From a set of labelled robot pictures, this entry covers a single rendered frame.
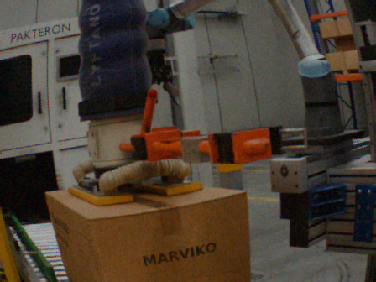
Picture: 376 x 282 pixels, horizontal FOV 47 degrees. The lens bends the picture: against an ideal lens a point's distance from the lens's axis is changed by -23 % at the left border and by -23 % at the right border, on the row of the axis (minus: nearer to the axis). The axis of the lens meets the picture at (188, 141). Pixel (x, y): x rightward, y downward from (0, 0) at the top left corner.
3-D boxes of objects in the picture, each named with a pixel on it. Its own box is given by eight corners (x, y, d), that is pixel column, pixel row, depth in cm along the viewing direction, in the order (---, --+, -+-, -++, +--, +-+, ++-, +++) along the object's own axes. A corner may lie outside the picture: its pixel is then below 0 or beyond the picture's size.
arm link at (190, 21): (185, 28, 167) (155, 33, 172) (198, 30, 178) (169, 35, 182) (183, 8, 167) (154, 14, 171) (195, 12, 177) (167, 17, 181)
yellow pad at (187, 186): (120, 186, 163) (117, 169, 163) (149, 181, 168) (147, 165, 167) (167, 196, 133) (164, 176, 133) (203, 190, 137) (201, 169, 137)
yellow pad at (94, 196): (68, 193, 154) (65, 177, 154) (95, 190, 159) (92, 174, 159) (98, 206, 124) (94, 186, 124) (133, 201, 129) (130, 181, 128)
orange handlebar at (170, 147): (86, 152, 168) (84, 141, 167) (168, 139, 181) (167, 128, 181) (248, 159, 85) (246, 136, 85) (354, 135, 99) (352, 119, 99)
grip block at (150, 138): (131, 161, 125) (127, 135, 124) (169, 155, 129) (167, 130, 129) (145, 163, 117) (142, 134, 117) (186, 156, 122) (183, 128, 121)
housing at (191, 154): (181, 163, 106) (178, 139, 105) (212, 158, 109) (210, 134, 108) (199, 164, 99) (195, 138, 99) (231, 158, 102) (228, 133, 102)
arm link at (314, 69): (301, 103, 144) (293, 58, 143) (307, 102, 156) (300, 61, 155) (335, 101, 139) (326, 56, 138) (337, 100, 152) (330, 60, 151)
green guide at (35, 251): (3, 222, 307) (1, 211, 306) (14, 221, 312) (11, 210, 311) (38, 286, 165) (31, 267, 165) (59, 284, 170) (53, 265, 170)
